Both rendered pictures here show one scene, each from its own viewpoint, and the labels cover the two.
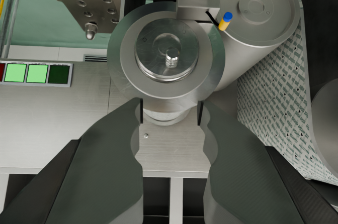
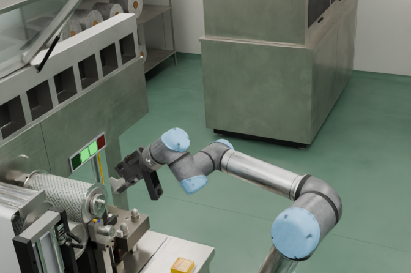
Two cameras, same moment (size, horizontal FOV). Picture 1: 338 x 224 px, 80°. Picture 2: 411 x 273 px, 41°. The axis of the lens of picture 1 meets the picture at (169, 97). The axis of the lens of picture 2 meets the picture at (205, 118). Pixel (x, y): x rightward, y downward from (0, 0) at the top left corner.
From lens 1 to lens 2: 178 cm
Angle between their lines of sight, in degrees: 62
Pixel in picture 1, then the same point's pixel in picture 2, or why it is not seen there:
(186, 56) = (95, 205)
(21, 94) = (86, 138)
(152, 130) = (22, 161)
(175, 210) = not seen: outside the picture
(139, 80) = (99, 190)
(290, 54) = not seen: hidden behind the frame
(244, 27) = (76, 231)
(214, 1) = (95, 227)
